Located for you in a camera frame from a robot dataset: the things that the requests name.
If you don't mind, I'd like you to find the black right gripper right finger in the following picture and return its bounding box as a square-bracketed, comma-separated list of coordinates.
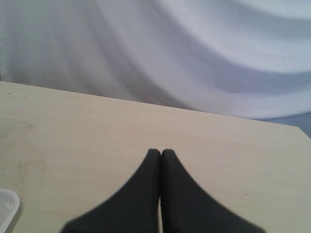
[160, 149, 264, 233]

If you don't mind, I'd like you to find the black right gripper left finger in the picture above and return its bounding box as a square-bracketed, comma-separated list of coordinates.
[61, 149, 160, 233]

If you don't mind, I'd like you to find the white plastic tray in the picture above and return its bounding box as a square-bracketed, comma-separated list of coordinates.
[0, 188, 20, 233]

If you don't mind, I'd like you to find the white backdrop cloth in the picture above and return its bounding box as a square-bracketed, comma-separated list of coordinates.
[0, 0, 311, 135]

